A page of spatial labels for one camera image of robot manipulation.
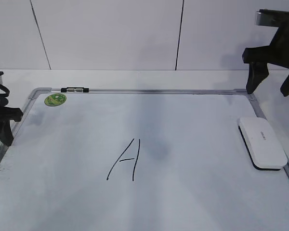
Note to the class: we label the white whiteboard with aluminium frame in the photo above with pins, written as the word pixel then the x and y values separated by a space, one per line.
pixel 139 160

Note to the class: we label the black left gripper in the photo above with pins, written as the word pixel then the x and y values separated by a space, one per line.
pixel 6 115

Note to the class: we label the black and silver frame clip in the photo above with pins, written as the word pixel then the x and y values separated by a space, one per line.
pixel 74 89

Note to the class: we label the round green sticker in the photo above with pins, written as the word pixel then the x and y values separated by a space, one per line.
pixel 55 99

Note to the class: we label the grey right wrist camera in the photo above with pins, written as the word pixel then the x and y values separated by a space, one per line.
pixel 272 18

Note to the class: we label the white rectangular board eraser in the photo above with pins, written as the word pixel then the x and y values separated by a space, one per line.
pixel 265 150

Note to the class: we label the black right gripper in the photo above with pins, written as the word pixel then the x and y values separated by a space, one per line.
pixel 277 53

